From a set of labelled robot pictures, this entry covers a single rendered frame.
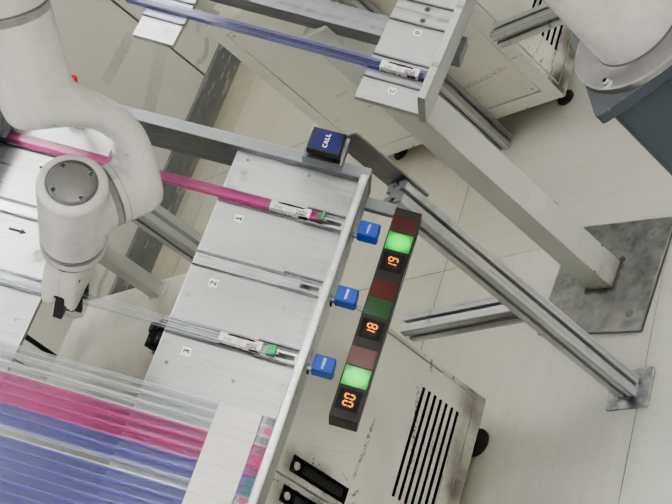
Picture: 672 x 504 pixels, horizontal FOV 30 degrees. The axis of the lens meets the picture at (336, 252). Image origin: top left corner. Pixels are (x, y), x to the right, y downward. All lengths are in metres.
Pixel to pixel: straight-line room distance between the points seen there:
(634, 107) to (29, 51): 0.73
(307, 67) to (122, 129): 1.52
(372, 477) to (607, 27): 0.96
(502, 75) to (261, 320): 1.24
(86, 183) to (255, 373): 0.38
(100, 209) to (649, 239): 1.28
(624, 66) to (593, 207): 1.05
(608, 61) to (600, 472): 0.88
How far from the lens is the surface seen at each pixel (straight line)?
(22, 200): 1.87
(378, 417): 2.22
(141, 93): 4.11
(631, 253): 2.48
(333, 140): 1.83
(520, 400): 2.47
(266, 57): 3.00
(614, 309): 2.42
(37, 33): 1.42
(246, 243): 1.79
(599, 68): 1.64
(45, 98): 1.44
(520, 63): 2.77
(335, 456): 2.14
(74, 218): 1.48
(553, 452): 2.35
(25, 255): 1.83
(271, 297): 1.75
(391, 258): 1.79
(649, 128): 1.64
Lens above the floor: 1.62
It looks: 30 degrees down
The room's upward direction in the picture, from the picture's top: 52 degrees counter-clockwise
